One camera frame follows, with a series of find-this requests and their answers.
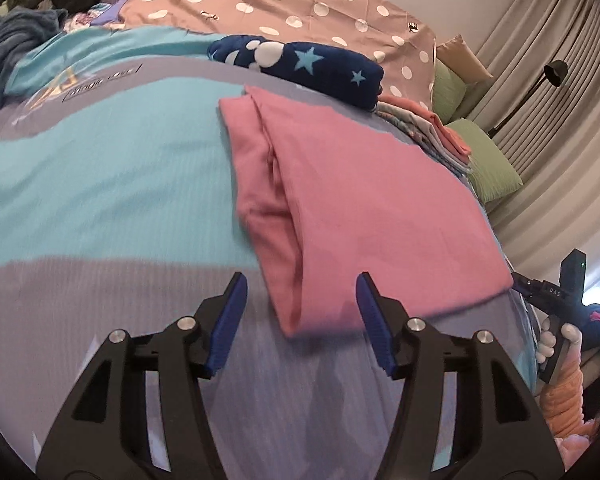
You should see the pink garment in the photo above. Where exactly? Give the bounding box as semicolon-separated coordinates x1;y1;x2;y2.
220;87;513;337

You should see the right forearm orange sleeve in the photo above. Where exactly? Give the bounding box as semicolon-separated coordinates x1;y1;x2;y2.
540;344;595;439

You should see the folded clothes stack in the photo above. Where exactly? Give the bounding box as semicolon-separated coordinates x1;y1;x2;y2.
376;96;471;177

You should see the right white gloved hand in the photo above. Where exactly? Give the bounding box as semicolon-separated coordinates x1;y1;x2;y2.
535;316;582;365

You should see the green pillow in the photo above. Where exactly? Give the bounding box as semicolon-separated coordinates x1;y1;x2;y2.
432;60;467;124
448;118;524;205

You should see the beige curtain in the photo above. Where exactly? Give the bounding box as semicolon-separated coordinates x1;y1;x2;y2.
463;0;600;286

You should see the black floor lamp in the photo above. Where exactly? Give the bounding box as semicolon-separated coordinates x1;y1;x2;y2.
488;58;570;139

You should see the blue grey striped bedsheet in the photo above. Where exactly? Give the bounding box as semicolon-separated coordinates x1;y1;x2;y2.
0;24;539;480

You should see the beige pillow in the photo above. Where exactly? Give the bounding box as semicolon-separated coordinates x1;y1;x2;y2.
436;35;493;84

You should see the navy star patterned garment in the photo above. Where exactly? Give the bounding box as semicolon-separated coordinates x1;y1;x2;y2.
208;35;384;112

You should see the pink polka dot duvet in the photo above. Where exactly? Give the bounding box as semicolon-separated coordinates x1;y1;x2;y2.
120;0;436;107

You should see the dark blue blanket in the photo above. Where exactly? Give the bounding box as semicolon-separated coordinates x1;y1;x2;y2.
0;6;68;108

